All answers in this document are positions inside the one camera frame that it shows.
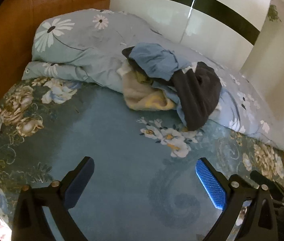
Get white wardrobe with black stripe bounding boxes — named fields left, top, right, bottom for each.
left=109, top=0, right=284, bottom=171

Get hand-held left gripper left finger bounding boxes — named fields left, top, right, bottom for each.
left=12, top=156, right=95, bottom=241

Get wooden headboard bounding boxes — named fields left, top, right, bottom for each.
left=0, top=0, right=112, bottom=101

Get floral teal bed blanket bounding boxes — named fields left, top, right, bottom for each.
left=0, top=77, right=284, bottom=241

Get cream yellow garment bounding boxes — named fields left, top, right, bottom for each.
left=122, top=68, right=177, bottom=111

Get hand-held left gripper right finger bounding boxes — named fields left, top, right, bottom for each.
left=195, top=158, right=283, bottom=241

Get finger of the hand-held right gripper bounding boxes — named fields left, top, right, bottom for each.
left=250, top=171, right=284, bottom=206

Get light blue daisy duvet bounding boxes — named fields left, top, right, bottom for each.
left=22, top=9, right=284, bottom=150

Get blue pants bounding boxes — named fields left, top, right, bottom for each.
left=129, top=43, right=191, bottom=81

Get dark grey garment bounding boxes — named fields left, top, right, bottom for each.
left=122, top=47, right=222, bottom=131

